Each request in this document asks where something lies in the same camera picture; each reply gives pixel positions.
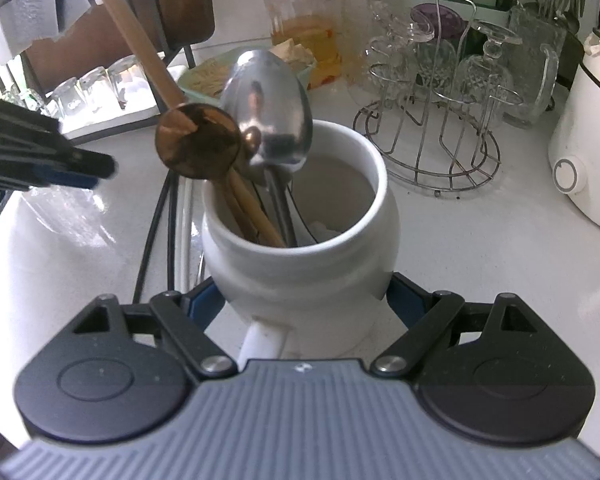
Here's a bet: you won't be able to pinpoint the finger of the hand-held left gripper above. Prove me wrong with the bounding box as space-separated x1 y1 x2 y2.
60 146 118 179
30 169 98 190

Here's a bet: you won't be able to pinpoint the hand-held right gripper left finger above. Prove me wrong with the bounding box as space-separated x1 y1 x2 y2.
74 280 237 378

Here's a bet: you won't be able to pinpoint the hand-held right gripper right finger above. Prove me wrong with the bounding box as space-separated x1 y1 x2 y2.
371 272 540 377

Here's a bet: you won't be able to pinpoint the black chopstick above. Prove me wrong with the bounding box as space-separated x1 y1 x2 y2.
166 177 178 295
132 170 173 306

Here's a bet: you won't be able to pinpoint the white ceramic mug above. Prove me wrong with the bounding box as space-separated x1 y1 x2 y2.
201 120 401 361

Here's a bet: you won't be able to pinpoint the copper spoon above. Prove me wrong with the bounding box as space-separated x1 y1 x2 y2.
155 102 260 243

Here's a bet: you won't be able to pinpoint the wooden-handled utensil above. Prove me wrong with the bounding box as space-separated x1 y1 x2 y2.
80 0 287 250

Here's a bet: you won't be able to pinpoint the metal spoon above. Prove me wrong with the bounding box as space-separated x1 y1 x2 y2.
219 50 314 248

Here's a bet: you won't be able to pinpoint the small glasses on tray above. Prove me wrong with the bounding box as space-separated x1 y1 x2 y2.
55 65 191 143

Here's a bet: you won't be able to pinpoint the small clear glass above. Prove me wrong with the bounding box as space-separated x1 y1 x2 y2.
107 56 148 106
52 77 86 118
80 67 113 111

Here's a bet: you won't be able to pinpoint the black metal rack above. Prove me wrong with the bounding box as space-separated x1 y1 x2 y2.
0 0 196 111

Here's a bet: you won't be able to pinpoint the green basket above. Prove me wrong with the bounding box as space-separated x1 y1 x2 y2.
176 45 317 106

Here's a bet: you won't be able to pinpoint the dried food sticks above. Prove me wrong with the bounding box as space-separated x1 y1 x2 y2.
185 42 315 96

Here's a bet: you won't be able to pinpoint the wooden cutting board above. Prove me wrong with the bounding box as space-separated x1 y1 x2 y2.
27 0 233 96

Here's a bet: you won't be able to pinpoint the clear goblet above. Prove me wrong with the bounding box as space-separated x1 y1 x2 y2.
414 37 458 106
452 19 523 113
367 0 437 83

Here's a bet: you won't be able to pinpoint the white electric pot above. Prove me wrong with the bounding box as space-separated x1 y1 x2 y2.
547 30 600 233

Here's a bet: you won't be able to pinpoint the glass pitcher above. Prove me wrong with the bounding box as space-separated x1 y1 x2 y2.
507 2 570 128

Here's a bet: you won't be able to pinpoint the red-lidded plastic jar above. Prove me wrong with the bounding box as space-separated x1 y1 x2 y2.
263 0 343 88

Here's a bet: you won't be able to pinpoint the clear glass tumbler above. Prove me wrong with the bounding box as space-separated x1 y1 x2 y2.
340 0 403 103

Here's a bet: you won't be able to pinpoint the purple cup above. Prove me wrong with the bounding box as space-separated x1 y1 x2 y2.
411 3 468 43

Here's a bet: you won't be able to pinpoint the wire glass rack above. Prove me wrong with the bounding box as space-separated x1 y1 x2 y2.
352 0 523 192

